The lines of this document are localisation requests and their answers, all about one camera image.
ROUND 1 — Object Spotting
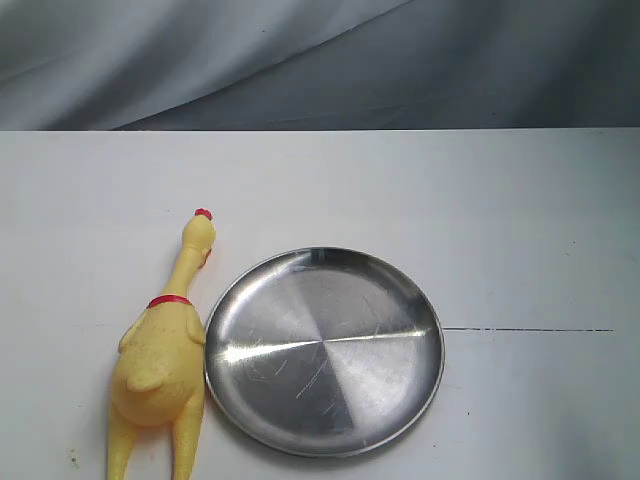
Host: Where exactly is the yellow rubber chicken toy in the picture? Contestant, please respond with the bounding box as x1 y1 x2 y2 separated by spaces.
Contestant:
107 209 216 479

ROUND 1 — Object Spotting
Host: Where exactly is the round stainless steel plate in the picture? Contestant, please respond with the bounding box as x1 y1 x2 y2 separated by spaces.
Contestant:
205 247 445 458

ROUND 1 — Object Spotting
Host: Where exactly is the grey fabric backdrop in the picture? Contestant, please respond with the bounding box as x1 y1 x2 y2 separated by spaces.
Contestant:
1 1 639 131

